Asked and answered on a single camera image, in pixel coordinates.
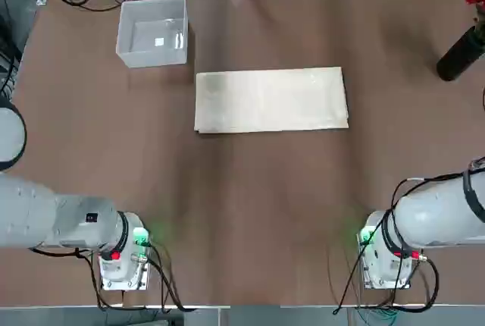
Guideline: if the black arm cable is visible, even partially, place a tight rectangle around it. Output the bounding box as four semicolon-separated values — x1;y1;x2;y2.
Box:
333;158;485;315
30;242;198;314

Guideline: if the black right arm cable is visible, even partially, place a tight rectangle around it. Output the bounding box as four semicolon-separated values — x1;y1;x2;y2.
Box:
333;158;485;315

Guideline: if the clear plastic box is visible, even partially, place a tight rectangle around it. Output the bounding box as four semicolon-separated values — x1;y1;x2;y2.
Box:
115;0;189;68

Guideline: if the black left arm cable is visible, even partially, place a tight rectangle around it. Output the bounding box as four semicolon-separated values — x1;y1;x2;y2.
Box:
30;242;198;314

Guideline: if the black vase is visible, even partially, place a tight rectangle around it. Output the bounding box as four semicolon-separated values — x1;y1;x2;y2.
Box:
436;24;485;83

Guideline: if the cream tablecloth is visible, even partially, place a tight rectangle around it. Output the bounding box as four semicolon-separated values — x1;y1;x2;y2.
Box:
193;67;349;134

